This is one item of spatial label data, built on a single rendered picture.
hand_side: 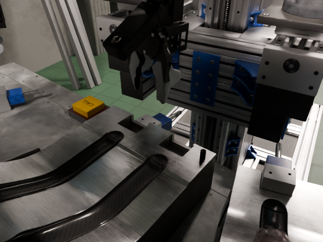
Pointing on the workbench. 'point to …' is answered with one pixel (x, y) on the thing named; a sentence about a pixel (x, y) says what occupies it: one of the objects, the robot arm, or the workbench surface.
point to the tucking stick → (25, 154)
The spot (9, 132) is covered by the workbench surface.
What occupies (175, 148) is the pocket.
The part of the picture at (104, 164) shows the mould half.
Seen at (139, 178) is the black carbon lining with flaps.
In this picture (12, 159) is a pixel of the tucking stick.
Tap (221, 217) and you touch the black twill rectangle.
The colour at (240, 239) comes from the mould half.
